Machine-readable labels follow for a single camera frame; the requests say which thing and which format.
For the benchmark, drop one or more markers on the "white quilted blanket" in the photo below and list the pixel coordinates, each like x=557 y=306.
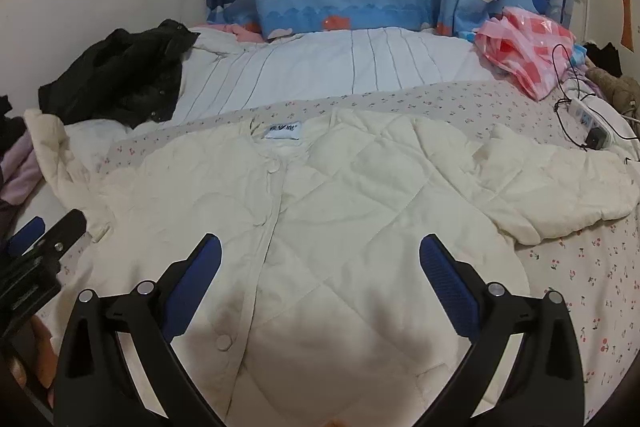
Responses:
x=340 y=217

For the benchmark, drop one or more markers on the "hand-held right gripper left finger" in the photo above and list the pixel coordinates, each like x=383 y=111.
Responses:
x=195 y=287

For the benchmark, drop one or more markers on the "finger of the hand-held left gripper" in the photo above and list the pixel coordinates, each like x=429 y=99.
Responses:
x=25 y=234
x=65 y=232

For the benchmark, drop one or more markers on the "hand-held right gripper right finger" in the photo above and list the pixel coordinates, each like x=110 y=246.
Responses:
x=447 y=287

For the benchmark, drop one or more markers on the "black cloth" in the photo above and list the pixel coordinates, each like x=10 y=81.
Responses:
x=7 y=127

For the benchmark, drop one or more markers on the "black jacket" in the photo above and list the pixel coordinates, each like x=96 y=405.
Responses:
x=120 y=77

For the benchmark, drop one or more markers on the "purple cloth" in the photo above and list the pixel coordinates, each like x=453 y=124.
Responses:
x=15 y=172

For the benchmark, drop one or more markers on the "dark cloth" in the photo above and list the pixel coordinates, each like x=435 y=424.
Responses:
x=605 y=54

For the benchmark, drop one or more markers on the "brown plush cloth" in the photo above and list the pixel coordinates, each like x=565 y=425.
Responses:
x=620 y=92

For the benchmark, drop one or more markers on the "pink floral cloth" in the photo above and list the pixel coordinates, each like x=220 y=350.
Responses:
x=525 y=47

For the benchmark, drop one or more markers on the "black charger plug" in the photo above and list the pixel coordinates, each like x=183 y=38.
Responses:
x=597 y=138

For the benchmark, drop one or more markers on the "cherry print bedsheet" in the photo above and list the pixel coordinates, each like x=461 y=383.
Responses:
x=575 y=287

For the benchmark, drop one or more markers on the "person's left hand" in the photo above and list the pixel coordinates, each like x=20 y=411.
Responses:
x=42 y=352

